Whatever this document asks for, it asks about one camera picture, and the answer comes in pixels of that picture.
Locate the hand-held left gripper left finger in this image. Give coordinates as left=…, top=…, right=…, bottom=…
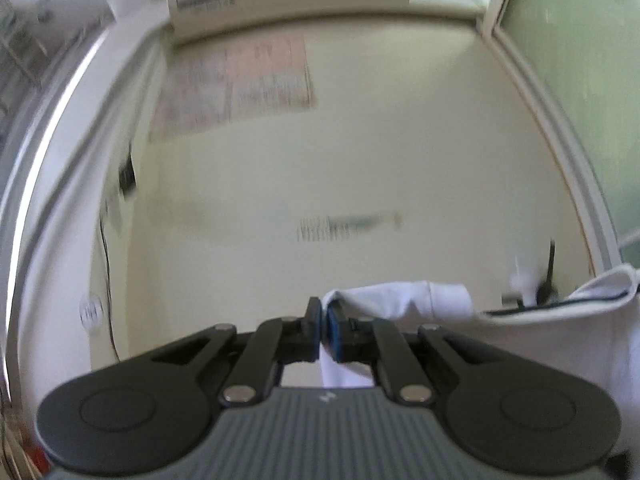
left=150, top=297, right=321, bottom=407

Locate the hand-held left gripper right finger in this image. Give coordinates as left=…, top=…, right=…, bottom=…
left=325, top=300, right=507, bottom=407

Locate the white garment with dark trim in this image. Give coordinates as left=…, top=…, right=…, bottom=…
left=320, top=265, right=640, bottom=461

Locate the white hanging item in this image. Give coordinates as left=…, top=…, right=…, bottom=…
left=502, top=254, right=547, bottom=306

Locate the green glass window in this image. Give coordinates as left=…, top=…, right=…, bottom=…
left=482, top=0, right=640, bottom=281

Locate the window with metal grille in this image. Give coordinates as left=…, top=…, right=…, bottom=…
left=0, top=0, right=119, bottom=401

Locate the black power cable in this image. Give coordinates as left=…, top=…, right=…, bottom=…
left=98, top=210, right=121, bottom=363

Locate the round white wall sticker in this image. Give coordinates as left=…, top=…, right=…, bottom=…
left=79, top=294, right=105, bottom=335

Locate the black wall hook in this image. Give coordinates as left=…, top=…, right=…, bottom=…
left=536, top=239, right=560, bottom=306

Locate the black wall socket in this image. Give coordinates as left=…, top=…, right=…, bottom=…
left=118, top=155, right=137, bottom=195

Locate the paper wall calendar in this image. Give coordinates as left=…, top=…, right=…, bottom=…
left=148, top=35, right=320, bottom=143

